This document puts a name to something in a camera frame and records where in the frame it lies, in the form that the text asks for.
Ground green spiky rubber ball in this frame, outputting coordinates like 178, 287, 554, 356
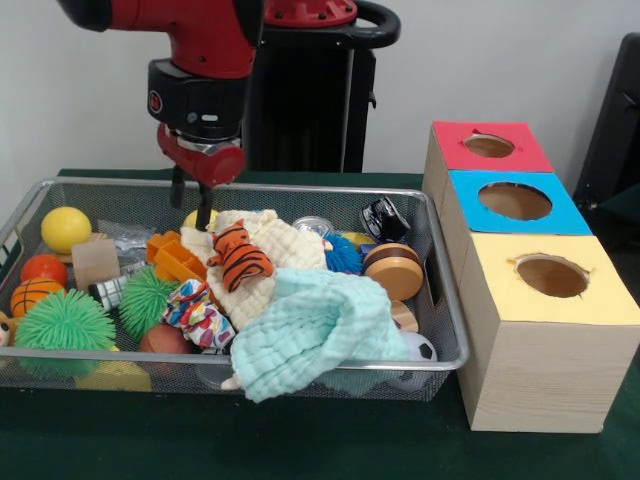
13, 290, 117, 351

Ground mint green waffle cloth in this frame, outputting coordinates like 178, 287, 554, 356
230, 268, 409, 403

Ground brown wooden yo-yo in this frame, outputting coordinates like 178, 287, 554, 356
362, 243, 425, 304

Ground orange striped tiger plush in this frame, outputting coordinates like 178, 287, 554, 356
207, 222, 275, 294

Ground black upright panel stand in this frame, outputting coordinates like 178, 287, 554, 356
575, 33, 640, 226

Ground cream yellow waffle cloth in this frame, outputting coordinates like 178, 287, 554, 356
180, 208, 327, 331

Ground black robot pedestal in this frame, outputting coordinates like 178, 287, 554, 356
240, 0, 403, 173

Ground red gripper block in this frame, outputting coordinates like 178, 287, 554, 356
157, 122, 247, 231

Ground small green spiky ball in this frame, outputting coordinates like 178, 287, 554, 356
120, 268, 179, 341

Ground multicoloured patterned fabric ball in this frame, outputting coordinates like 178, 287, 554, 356
160, 280, 237, 351

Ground clear plastic wrapper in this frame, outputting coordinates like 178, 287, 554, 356
100, 222, 159, 263

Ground shallow clear mesh bin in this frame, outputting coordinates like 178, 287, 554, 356
0, 178, 471, 403

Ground large yellow ball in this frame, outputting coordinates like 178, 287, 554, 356
41, 206, 93, 253

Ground light wooden cube block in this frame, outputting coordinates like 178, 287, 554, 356
72, 240, 122, 291

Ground wooden box with three holes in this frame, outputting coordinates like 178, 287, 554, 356
422, 120, 640, 434

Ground orange plastic toy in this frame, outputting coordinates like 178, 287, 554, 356
146, 232, 209, 284

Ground dark green table cloth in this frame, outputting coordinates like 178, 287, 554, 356
0, 168, 640, 480

